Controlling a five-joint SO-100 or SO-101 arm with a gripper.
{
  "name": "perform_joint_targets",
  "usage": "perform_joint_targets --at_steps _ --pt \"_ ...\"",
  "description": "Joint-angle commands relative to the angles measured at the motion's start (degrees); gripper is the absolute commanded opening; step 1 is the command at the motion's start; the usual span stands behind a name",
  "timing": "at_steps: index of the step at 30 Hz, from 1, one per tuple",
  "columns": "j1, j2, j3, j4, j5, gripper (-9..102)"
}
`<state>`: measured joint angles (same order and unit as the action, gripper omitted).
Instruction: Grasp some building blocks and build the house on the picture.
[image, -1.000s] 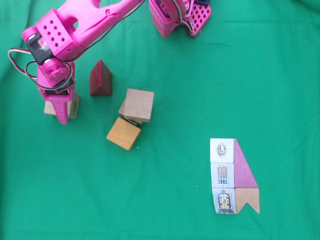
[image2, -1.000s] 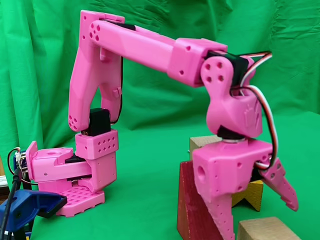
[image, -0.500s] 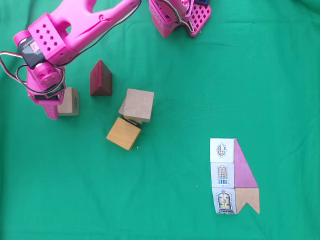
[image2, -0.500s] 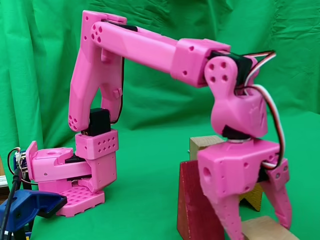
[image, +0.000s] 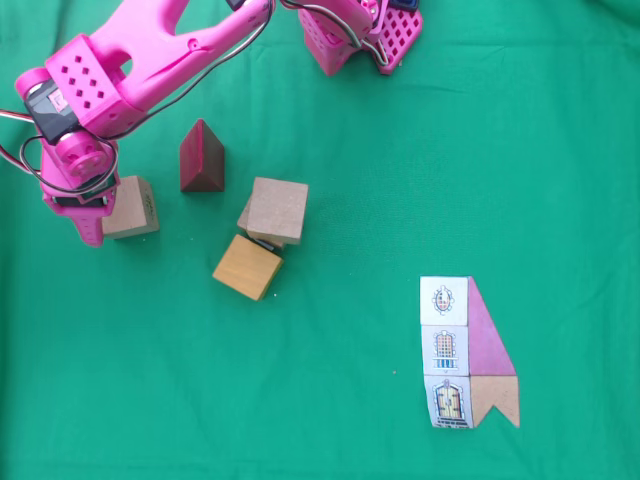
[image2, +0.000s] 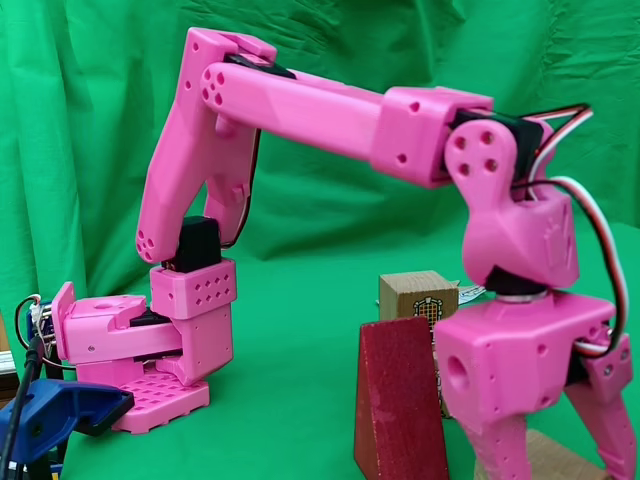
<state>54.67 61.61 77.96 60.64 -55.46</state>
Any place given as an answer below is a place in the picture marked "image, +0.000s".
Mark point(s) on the wooden cube oval window print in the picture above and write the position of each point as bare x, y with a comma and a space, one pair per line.
132, 210

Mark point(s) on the blue clamp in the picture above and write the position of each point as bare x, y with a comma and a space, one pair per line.
405, 4

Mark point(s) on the red triangular wedge block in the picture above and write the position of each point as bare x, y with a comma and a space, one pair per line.
200, 160

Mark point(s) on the green cloth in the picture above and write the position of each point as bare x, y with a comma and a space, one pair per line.
350, 200

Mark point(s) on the yellow notched wooden block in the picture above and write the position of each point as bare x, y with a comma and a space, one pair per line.
247, 270

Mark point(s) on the paper picture of house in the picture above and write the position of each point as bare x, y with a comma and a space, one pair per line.
445, 345

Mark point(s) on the wooden cube balcony window print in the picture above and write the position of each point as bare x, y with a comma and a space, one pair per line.
277, 207

